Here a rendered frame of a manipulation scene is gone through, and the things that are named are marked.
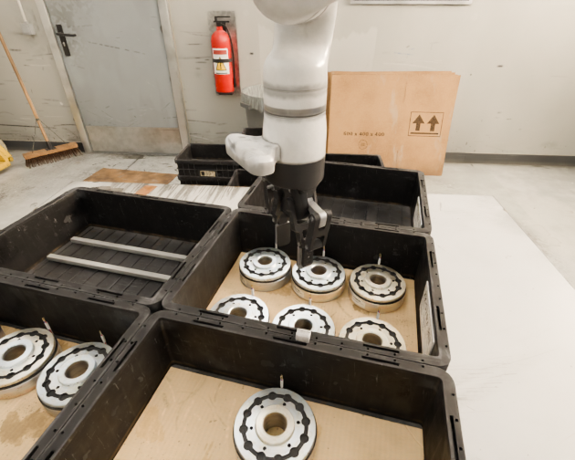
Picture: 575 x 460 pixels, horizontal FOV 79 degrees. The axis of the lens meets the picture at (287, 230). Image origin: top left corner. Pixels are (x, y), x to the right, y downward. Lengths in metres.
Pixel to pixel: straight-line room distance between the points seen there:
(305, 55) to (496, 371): 0.67
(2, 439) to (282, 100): 0.54
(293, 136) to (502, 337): 0.67
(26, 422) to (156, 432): 0.18
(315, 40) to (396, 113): 2.83
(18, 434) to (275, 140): 0.50
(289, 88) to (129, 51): 3.26
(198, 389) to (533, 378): 0.62
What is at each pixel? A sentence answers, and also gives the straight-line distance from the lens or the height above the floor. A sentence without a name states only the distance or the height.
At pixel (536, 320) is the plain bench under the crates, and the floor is 0.70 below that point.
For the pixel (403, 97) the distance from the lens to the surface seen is 3.24.
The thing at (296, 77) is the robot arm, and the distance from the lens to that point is 0.38.
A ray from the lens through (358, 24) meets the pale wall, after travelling 3.26.
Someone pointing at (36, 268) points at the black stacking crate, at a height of 0.83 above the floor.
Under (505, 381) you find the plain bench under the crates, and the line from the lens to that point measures 0.82.
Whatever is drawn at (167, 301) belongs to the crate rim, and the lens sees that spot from 0.55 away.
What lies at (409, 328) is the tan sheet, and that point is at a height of 0.83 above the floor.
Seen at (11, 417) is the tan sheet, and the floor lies 0.83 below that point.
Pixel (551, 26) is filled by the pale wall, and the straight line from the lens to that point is 3.70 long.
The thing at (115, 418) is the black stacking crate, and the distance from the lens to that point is 0.52.
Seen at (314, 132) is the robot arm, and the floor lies 1.18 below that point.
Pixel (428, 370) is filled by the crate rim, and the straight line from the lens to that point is 0.48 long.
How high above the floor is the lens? 1.30
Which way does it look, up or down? 33 degrees down
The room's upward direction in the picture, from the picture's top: straight up
